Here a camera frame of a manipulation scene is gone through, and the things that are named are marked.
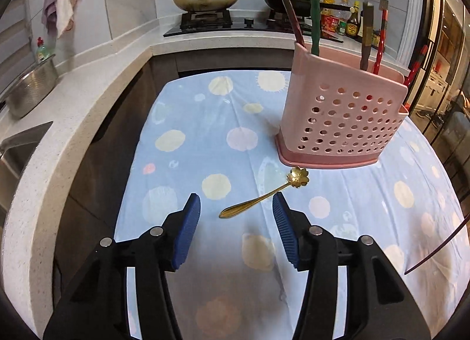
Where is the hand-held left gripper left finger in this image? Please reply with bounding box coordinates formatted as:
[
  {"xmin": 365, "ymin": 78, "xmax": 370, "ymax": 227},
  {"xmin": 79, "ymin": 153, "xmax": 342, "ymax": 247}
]
[{"xmin": 44, "ymin": 193, "xmax": 202, "ymax": 340}]

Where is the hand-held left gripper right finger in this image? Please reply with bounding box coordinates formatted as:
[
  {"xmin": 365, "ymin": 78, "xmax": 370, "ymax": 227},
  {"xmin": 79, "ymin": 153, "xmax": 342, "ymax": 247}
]
[{"xmin": 272, "ymin": 192, "xmax": 432, "ymax": 340}]

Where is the gold flower spoon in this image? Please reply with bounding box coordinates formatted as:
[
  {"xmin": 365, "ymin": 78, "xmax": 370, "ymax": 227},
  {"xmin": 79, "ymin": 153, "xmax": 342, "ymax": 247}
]
[{"xmin": 219, "ymin": 166, "xmax": 311, "ymax": 219}]

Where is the pink perforated utensil holder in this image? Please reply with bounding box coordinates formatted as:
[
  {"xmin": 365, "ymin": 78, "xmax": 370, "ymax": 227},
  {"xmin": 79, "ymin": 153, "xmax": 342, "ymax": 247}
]
[{"xmin": 275, "ymin": 41, "xmax": 409, "ymax": 169}]

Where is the brown chopstick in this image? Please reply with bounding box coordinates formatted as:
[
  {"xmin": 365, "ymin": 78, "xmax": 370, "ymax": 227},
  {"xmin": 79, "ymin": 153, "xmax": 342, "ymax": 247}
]
[{"xmin": 361, "ymin": 1, "xmax": 374, "ymax": 70}]

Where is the green chopstick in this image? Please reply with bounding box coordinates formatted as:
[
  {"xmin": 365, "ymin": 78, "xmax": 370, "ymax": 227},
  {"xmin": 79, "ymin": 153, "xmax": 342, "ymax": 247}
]
[{"xmin": 305, "ymin": 0, "xmax": 321, "ymax": 57}]

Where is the blue dotted tablecloth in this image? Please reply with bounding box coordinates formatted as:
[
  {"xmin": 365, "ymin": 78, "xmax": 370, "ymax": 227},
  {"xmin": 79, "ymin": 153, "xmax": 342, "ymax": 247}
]
[{"xmin": 114, "ymin": 70, "xmax": 470, "ymax": 340}]

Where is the white kitchen counter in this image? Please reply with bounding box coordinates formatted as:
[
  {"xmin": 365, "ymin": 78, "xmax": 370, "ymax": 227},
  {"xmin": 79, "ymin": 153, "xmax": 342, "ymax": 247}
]
[{"xmin": 0, "ymin": 19, "xmax": 401, "ymax": 340}]

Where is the stainless steel sink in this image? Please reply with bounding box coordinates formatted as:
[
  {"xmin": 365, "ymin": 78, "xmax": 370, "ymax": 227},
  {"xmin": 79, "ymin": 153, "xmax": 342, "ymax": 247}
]
[{"xmin": 0, "ymin": 121, "xmax": 54, "ymax": 216}]

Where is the black gas stove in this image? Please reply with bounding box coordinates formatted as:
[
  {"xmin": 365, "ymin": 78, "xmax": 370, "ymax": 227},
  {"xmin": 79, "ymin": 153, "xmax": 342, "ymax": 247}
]
[{"xmin": 163, "ymin": 9, "xmax": 345, "ymax": 44}]

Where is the stainless steel pot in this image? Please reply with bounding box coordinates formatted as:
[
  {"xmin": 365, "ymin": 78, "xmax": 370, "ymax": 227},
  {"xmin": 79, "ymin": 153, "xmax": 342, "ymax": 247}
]
[{"xmin": 0, "ymin": 54, "xmax": 60, "ymax": 119}]

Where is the dark red chopstick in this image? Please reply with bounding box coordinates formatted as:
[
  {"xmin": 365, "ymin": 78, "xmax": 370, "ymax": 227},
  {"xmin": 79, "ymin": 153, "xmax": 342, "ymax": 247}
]
[{"xmin": 275, "ymin": 0, "xmax": 305, "ymax": 46}]

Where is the dark sauce bottle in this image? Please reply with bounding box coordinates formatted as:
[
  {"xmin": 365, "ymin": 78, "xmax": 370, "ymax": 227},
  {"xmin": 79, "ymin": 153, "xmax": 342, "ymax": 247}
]
[{"xmin": 346, "ymin": 1, "xmax": 361, "ymax": 38}]

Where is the green dish soap bottle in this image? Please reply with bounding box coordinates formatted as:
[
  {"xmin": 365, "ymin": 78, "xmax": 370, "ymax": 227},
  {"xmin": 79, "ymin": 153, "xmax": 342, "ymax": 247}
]
[{"xmin": 36, "ymin": 35, "xmax": 51, "ymax": 62}]

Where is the glass sliding door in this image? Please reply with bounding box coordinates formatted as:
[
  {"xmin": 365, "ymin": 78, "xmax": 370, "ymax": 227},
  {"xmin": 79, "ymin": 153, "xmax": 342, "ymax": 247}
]
[{"xmin": 404, "ymin": 0, "xmax": 470, "ymax": 164}]

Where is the purple hanging cloth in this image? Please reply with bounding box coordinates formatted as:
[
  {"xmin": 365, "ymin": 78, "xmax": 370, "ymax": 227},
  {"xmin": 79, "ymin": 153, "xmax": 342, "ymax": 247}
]
[{"xmin": 41, "ymin": 0, "xmax": 59, "ymax": 34}]

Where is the thin red cable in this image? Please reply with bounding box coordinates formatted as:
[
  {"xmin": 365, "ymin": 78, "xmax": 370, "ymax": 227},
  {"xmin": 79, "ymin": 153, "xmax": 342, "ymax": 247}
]
[{"xmin": 405, "ymin": 215, "xmax": 470, "ymax": 275}]

